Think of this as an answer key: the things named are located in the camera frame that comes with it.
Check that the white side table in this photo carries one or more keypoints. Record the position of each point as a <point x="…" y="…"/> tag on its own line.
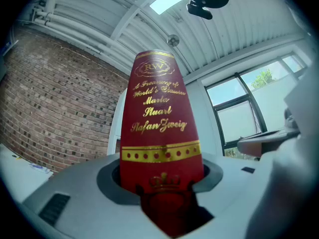
<point x="20" y="180"/>

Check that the bundle of white ceiling pipes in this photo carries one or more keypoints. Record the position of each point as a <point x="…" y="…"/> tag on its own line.
<point x="74" y="31"/>

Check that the rectangular ceiling light panel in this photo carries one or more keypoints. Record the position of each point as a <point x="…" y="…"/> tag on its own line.
<point x="169" y="1"/>

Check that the red book with gold print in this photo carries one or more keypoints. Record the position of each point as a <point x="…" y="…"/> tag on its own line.
<point x="159" y="113"/>

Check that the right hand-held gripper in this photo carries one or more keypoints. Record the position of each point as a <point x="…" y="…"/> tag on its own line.
<point x="269" y="137"/>

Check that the small yellow object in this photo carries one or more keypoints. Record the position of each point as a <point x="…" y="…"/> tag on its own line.
<point x="17" y="157"/>

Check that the blue and white packet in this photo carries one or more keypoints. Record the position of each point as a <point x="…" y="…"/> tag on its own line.
<point x="39" y="168"/>

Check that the black head-worn camera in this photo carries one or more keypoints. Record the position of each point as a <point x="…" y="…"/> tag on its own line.
<point x="202" y="9"/>

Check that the round ceiling sensor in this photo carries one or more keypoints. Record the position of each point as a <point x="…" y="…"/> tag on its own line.
<point x="173" y="40"/>

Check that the black framed window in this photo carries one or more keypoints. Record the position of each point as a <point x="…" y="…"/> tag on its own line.
<point x="236" y="113"/>

